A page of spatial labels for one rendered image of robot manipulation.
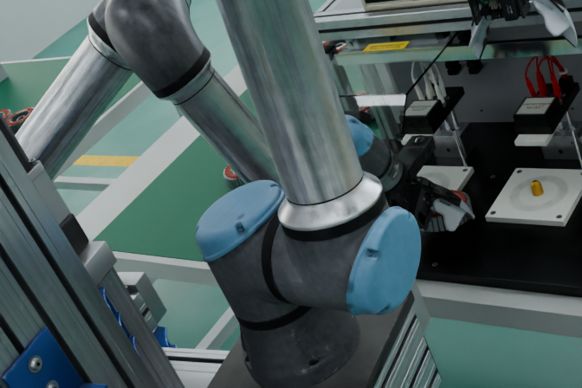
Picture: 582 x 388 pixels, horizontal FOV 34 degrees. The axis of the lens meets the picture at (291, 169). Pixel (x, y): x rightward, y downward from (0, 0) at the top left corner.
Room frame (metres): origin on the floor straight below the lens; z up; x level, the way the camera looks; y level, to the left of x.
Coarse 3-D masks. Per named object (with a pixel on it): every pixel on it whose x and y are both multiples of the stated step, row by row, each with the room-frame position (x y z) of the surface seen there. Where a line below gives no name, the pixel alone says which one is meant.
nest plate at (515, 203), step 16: (512, 176) 1.51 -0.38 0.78; (528, 176) 1.49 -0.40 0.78; (544, 176) 1.47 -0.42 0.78; (560, 176) 1.44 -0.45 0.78; (576, 176) 1.42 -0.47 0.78; (512, 192) 1.46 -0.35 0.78; (528, 192) 1.44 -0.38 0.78; (544, 192) 1.42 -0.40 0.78; (560, 192) 1.40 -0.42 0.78; (576, 192) 1.38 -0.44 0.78; (496, 208) 1.44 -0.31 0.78; (512, 208) 1.42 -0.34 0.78; (528, 208) 1.40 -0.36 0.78; (544, 208) 1.38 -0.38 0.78; (560, 208) 1.36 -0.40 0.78; (544, 224) 1.35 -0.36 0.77; (560, 224) 1.32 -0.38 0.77
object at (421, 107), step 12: (456, 96) 1.68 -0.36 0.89; (408, 108) 1.67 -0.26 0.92; (420, 108) 1.65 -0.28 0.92; (432, 108) 1.63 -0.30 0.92; (444, 108) 1.65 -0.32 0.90; (408, 120) 1.64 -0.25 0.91; (420, 120) 1.62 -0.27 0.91; (432, 120) 1.62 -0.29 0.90; (444, 120) 1.70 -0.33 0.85; (456, 120) 1.68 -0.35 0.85; (408, 132) 1.65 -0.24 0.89; (420, 132) 1.63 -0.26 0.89; (432, 132) 1.61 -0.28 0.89
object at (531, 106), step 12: (552, 84) 1.56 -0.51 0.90; (576, 84) 1.53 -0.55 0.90; (540, 96) 1.54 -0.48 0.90; (552, 96) 1.48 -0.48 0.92; (564, 96) 1.51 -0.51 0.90; (528, 108) 1.48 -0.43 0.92; (540, 108) 1.46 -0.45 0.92; (552, 108) 1.45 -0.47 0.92; (564, 108) 1.48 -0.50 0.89; (516, 120) 1.48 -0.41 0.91; (528, 120) 1.46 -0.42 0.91; (540, 120) 1.44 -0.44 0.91; (552, 120) 1.45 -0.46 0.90; (516, 132) 1.48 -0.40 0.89; (528, 132) 1.46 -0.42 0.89; (540, 132) 1.45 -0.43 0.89; (552, 132) 1.43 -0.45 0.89; (516, 144) 1.46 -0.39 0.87; (528, 144) 1.44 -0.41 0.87; (540, 144) 1.43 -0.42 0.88
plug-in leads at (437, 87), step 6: (432, 72) 1.68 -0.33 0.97; (438, 72) 1.69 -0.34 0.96; (426, 78) 1.72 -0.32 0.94; (432, 78) 1.73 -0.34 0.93; (438, 78) 1.69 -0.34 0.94; (426, 84) 1.68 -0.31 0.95; (432, 84) 1.73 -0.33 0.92; (438, 84) 1.73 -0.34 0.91; (420, 90) 1.70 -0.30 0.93; (426, 90) 1.68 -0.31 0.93; (432, 90) 1.71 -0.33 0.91; (438, 90) 1.67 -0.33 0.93; (444, 90) 1.69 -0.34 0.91; (420, 96) 1.70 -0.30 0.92; (432, 96) 1.71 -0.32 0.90; (438, 96) 1.67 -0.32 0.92; (444, 96) 1.69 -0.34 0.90; (444, 102) 1.67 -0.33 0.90
